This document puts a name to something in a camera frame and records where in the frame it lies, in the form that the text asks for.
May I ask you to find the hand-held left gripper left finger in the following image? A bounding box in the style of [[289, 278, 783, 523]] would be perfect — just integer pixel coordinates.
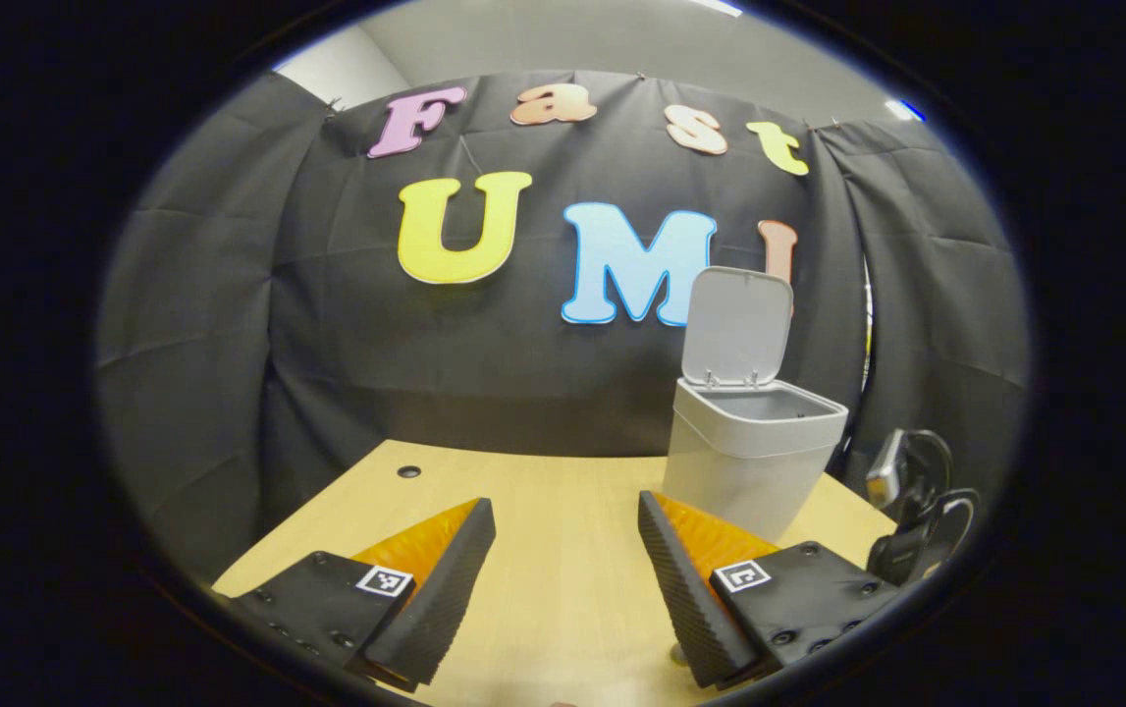
[[214, 496, 498, 693]]

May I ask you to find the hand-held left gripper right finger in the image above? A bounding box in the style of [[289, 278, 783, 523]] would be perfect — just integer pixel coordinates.
[[637, 489, 902, 691]]

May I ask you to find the grey desktop garbage bin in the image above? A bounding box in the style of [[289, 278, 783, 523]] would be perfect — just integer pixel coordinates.
[[661, 266, 850, 546]]

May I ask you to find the wooden desktop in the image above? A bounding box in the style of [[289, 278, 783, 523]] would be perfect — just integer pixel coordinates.
[[212, 439, 897, 707]]

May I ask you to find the black backdrop cloth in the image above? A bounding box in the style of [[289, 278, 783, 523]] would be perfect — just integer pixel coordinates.
[[96, 69, 1030, 580]]

